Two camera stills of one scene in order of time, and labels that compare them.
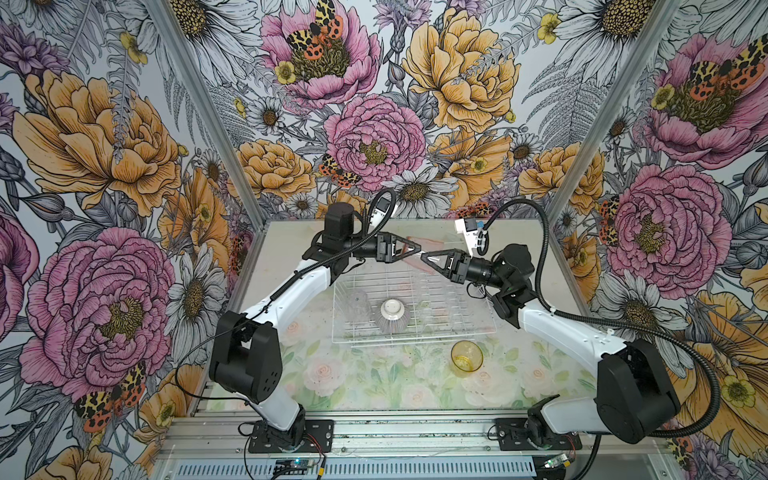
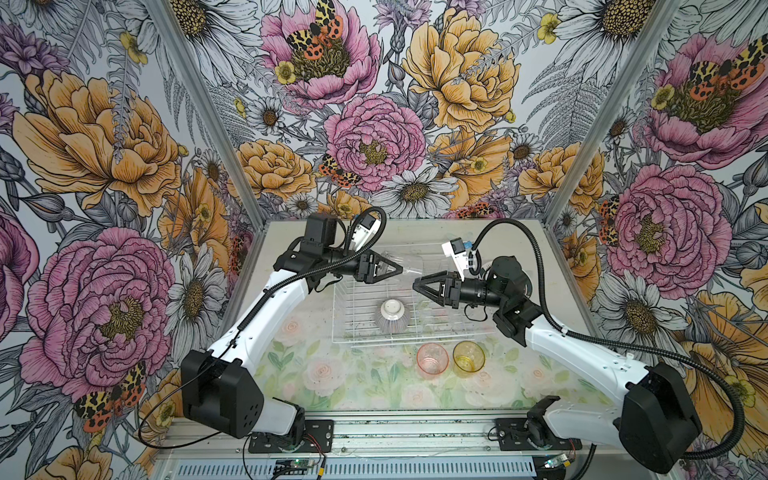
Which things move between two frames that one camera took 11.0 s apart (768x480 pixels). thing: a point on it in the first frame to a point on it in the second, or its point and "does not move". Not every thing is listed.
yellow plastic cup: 466,357 does not move
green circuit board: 291,467 does not move
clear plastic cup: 357,307 to 411,261
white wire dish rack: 407,307 does not move
